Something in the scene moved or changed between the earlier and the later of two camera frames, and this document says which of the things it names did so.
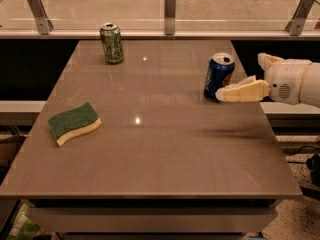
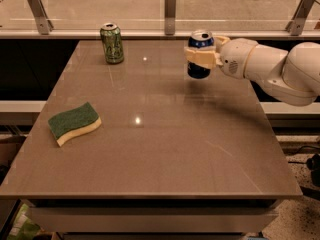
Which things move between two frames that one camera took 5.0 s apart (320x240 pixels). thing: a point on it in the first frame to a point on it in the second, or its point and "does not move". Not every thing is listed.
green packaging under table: x=23 y=228 does not move
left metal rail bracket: x=44 y=24 does not move
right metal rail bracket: x=297 y=25 does not move
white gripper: x=286 y=80 to x=234 y=58
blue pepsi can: x=219 y=75 to x=200 y=39
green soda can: x=112 y=43 does not move
